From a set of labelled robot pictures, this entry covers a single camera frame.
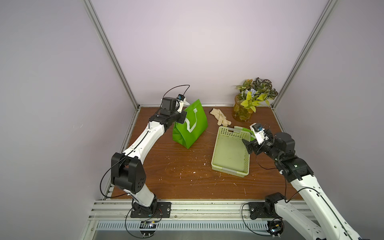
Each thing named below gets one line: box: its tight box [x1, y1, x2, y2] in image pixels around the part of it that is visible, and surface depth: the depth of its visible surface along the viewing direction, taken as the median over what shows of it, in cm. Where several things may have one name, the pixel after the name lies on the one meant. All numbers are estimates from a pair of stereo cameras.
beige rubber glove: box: [209, 108, 232, 127], surface depth 112 cm
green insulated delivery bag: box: [172, 99, 208, 150], surface depth 92 cm
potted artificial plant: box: [232, 77, 279, 122], surface depth 99 cm
